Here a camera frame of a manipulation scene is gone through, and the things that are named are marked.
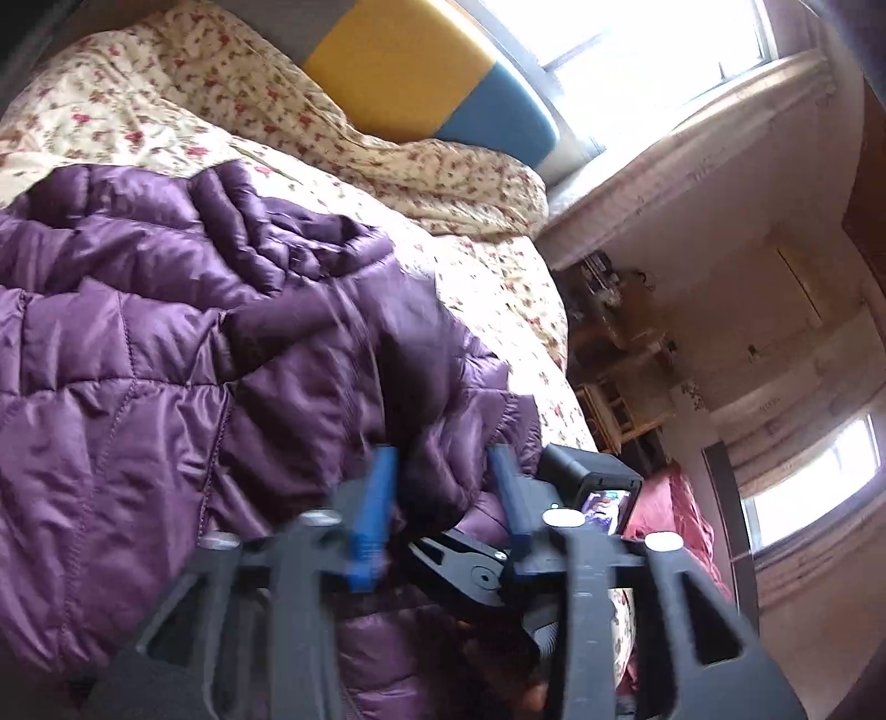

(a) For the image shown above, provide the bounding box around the side window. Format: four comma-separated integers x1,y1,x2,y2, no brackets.
740,414,882,555

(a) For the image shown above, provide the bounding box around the pale side window curtain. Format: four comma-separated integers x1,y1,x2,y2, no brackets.
716,377,873,496

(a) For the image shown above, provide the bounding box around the wooden wicker chair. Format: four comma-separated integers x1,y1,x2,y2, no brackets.
573,370,678,452

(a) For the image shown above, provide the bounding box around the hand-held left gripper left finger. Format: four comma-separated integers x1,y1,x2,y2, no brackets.
86,446,403,720

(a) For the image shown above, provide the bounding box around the window behind headboard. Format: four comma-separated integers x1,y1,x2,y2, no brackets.
477,0,772,157

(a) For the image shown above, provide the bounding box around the grey yellow blue headboard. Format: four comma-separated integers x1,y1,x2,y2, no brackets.
301,0,562,160

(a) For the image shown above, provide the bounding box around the pale patterned curtain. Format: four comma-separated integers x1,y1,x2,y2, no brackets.
538,54,842,272

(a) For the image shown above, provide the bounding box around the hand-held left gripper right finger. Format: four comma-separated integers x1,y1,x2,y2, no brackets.
485,443,807,720

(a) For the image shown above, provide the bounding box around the small-flowered cream duvet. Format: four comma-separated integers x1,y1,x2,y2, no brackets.
0,0,549,242

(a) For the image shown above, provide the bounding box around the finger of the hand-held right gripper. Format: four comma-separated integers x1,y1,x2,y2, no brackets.
407,528,514,625

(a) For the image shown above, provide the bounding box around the wooden desk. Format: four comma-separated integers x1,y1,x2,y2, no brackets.
566,253,669,364

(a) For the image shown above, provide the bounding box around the rose-print cream bedspread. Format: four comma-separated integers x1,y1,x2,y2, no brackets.
228,131,638,666

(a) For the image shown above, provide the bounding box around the pink ruffled blanket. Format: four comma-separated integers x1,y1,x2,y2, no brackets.
616,462,736,697

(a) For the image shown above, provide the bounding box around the purple quilted down jacket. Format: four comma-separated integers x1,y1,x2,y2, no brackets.
0,159,555,720

